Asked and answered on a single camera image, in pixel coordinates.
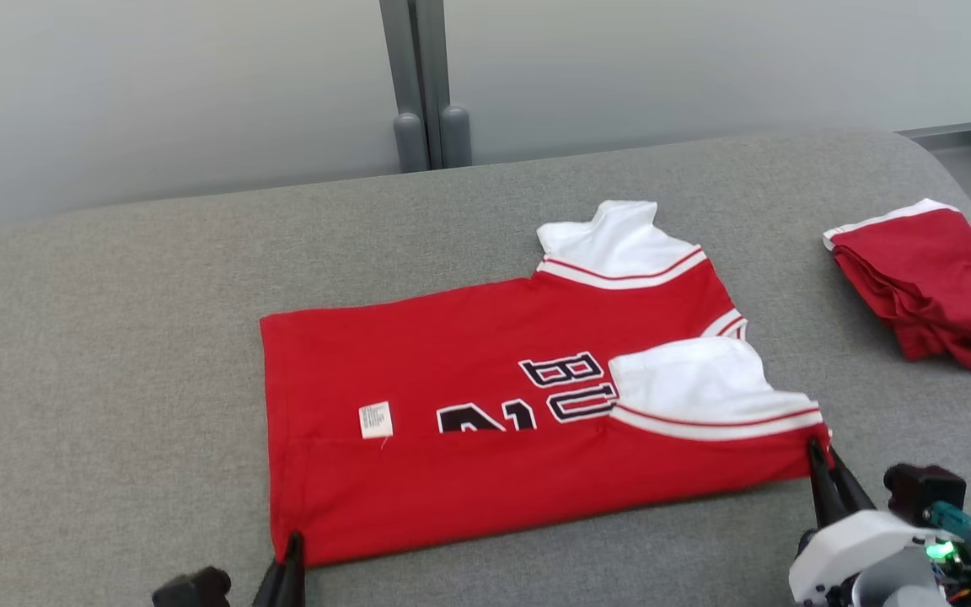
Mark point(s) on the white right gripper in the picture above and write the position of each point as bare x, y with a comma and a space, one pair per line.
856, 548

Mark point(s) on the red shorts with white trim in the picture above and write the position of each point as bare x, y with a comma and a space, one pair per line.
932, 278

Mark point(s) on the grey partition post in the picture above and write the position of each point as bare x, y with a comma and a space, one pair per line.
422, 67

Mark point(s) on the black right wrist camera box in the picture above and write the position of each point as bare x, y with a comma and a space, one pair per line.
924, 489

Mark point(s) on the red jersey with white sleeves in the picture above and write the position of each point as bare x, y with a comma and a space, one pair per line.
452, 354

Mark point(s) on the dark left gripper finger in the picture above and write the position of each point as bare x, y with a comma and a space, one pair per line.
273, 590
295, 573

